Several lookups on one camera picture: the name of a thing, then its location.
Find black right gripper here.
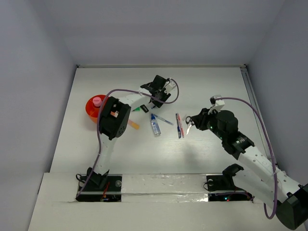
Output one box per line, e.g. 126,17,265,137
191,106,226,141

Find clear spray bottle blue cap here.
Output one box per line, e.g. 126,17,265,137
150,114,161,137

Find pink patterned tube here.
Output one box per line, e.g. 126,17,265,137
92,96,102,107

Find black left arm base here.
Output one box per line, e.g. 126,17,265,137
76,172,122,202

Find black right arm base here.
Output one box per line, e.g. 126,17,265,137
203,164,255,202

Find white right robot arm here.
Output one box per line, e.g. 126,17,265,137
190,108,308,230

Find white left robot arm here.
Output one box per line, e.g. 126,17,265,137
84,75,179,190

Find red gel pen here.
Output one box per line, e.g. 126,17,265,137
178,113,184,138

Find orange cap highlighter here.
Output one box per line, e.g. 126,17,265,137
140,104,149,113

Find blue ballpoint pen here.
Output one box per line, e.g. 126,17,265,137
175,113,181,139

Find clear blue gel pen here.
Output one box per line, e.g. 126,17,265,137
153,114,174,126

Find green cap highlighter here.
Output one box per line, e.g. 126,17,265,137
133,107,141,112

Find yellow pink glue stick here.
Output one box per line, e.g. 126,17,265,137
128,119,140,130

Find orange round organizer container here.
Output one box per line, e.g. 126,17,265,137
85,94,106,124

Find black handled scissors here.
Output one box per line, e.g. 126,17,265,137
185,116,194,135

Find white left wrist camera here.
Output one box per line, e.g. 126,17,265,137
165,78,177,93

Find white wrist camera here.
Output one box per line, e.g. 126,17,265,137
208,95,225,115
165,78,177,93

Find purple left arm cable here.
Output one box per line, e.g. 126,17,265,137
77,78,180,200

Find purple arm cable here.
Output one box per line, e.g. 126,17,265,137
210,96,280,220
77,78,180,200

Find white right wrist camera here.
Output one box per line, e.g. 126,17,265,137
208,95,225,115

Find aluminium rail on right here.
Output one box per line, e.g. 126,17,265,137
240,67,271,161

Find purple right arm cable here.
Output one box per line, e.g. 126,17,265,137
210,96,280,220

